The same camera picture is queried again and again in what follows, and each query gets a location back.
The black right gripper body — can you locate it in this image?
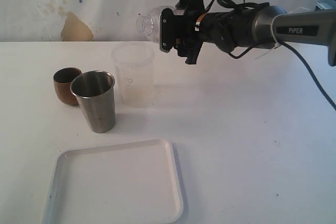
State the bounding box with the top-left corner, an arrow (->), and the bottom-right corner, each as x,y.
173,6 -> 204,51

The clear dome shaker lid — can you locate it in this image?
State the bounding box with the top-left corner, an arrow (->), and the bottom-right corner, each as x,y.
136,6 -> 175,44

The stainless steel tumbler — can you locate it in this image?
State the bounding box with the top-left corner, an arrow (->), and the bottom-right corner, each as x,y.
70,70 -> 116,133

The brown wooden cup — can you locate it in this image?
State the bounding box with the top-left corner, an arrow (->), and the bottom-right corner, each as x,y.
53,67 -> 82,105

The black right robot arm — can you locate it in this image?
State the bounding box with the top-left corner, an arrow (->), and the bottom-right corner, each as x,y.
169,0 -> 335,67

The translucent white plastic container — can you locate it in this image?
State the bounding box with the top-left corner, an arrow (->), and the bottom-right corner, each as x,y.
111,41 -> 155,108

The white square plastic tray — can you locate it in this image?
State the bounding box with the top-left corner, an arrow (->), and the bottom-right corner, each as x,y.
42,140 -> 184,223

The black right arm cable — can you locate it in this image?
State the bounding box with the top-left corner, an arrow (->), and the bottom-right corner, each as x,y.
204,0 -> 336,111

